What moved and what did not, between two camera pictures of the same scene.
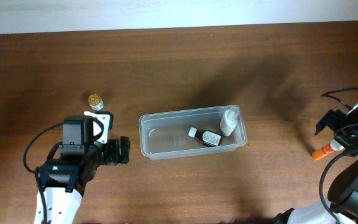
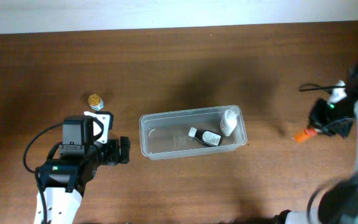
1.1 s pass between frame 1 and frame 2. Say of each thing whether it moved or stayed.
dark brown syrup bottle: stayed
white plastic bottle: stayed
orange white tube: moved
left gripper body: stayed
